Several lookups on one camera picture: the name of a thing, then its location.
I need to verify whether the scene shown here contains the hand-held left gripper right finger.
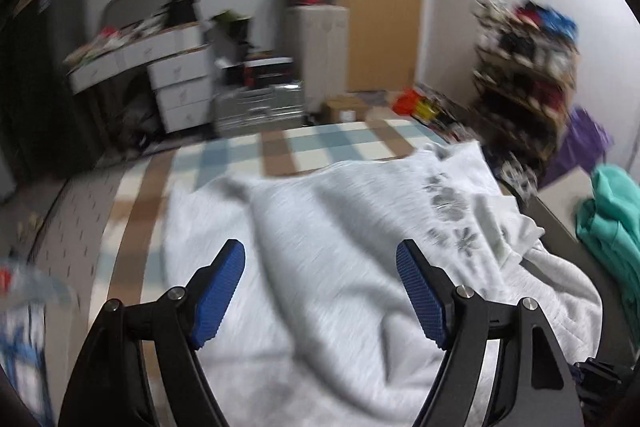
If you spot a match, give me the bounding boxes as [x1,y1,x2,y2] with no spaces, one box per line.
[396,239,586,427]

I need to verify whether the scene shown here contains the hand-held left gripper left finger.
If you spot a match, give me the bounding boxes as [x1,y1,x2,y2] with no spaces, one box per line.
[57,238,247,427]

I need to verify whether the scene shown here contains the grey hoodie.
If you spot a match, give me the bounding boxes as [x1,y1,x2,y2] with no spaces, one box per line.
[162,141,603,427]

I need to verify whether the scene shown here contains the checked bedsheet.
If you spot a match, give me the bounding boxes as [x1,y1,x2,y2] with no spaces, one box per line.
[92,119,451,427]

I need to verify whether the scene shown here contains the dotted rug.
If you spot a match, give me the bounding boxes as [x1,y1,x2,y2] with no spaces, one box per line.
[27,157,151,308]

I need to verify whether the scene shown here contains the teal garment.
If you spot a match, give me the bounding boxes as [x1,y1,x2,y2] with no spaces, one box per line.
[575,164,640,308]

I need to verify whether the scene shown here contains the pile of small shoes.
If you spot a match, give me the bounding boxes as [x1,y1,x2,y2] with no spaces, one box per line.
[412,84,538,202]

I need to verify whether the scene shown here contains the silver suitcase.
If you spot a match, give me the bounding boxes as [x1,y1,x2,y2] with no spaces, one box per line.
[214,81,306,136]

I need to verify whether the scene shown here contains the red and white packet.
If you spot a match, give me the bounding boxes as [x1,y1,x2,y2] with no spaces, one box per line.
[0,257,81,308]

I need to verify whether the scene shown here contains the red plastic bag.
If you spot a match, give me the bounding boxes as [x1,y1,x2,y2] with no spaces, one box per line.
[392,89,426,115]

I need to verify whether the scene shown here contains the black duffel bag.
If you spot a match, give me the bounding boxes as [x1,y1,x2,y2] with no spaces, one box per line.
[112,77,166,148]

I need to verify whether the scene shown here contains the small cardboard box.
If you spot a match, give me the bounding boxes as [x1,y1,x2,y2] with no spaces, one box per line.
[322,94,373,125]

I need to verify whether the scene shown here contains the white vanity desk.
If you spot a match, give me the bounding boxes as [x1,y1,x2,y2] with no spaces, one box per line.
[67,24,216,135]

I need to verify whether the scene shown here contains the blue plaid cloth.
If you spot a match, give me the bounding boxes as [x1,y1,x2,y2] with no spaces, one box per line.
[0,302,56,423]

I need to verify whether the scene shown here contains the purple bag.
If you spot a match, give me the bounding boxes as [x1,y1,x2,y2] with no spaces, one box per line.
[545,107,615,188]

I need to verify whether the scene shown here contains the small black box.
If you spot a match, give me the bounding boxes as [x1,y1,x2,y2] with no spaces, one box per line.
[220,64,246,88]

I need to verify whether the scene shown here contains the black box with red stripes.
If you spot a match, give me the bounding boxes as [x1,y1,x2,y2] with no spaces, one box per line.
[242,57,295,88]

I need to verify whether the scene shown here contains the wooden shoe rack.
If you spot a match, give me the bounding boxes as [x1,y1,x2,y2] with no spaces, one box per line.
[472,42,581,168]

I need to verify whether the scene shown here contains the white suitcase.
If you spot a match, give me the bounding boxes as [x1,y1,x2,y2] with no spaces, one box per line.
[285,6,350,115]

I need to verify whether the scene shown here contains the black wrapped flower bouquet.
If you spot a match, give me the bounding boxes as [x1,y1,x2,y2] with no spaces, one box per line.
[210,9,253,68]

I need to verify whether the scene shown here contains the shoe rack with shoes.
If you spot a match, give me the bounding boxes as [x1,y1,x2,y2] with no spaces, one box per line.
[472,0,581,158]

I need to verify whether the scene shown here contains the wooden door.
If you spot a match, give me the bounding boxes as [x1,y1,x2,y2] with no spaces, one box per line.
[327,0,423,98]

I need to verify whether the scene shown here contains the black wardrobe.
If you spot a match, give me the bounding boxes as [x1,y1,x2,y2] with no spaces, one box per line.
[10,0,108,180]

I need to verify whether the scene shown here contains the pile of desk clutter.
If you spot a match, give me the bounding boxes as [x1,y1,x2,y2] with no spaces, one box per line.
[62,14,171,72]

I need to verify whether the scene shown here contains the grey arched mirror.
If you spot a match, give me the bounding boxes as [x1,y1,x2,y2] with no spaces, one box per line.
[102,0,173,32]

